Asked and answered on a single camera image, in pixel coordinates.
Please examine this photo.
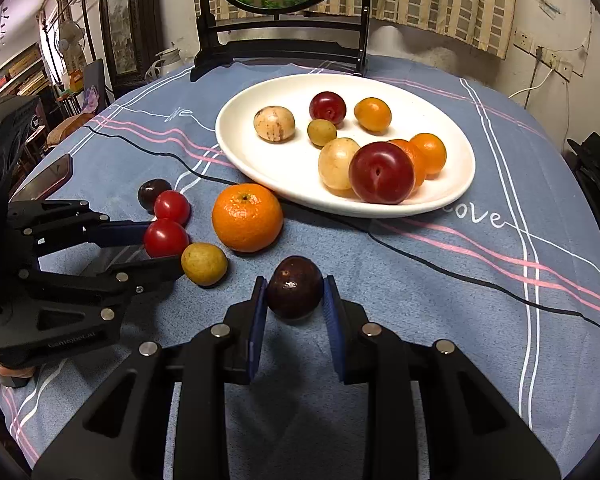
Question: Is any black hat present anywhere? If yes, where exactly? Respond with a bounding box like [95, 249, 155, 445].
[567, 132, 600, 176]

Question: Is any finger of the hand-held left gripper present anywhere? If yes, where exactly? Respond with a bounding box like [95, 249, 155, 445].
[7, 200, 153, 257]
[20, 255, 186, 322]

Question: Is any small yellow round fruit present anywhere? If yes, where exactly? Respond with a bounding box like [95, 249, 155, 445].
[307, 119, 338, 148]
[181, 242, 229, 288]

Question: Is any red cherry tomato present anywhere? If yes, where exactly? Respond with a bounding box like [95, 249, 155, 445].
[154, 190, 191, 226]
[143, 218, 190, 259]

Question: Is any dark wood framed panel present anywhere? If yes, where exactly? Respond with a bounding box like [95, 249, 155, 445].
[99, 0, 163, 91]

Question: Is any white standing fan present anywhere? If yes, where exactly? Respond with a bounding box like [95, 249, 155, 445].
[57, 20, 86, 68]

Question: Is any dark chair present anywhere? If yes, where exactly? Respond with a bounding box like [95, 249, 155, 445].
[82, 58, 106, 113]

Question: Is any white kettle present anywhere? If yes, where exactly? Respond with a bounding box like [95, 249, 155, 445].
[145, 47, 183, 81]

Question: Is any small yellowish orange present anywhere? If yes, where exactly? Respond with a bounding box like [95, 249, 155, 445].
[354, 97, 393, 134]

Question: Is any person's left hand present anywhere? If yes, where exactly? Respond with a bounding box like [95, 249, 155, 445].
[0, 346, 36, 381]

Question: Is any white power cable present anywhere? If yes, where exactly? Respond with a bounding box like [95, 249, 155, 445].
[507, 67, 556, 98]

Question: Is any beige checked curtain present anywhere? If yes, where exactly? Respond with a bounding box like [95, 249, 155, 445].
[200, 0, 518, 61]

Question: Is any dark purple plum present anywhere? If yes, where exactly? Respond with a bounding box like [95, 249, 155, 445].
[138, 178, 173, 212]
[265, 255, 325, 320]

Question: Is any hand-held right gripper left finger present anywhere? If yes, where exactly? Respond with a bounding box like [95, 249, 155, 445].
[32, 276, 269, 480]

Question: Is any red plum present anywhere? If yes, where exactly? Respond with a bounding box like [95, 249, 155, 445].
[309, 91, 347, 126]
[349, 141, 416, 205]

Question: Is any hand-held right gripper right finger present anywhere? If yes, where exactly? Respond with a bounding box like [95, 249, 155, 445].
[322, 275, 561, 480]

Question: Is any black smartphone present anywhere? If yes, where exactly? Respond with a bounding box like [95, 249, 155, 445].
[12, 154, 74, 206]

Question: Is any white plate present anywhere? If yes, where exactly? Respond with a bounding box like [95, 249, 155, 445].
[215, 74, 477, 219]

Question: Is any large mandarin orange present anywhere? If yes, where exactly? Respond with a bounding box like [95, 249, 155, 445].
[211, 183, 285, 253]

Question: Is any round goldfish screen black stand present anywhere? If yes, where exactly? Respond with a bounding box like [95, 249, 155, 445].
[190, 0, 371, 83]

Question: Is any beige speckled round fruit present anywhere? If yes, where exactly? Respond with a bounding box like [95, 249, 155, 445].
[253, 105, 297, 142]
[318, 137, 363, 192]

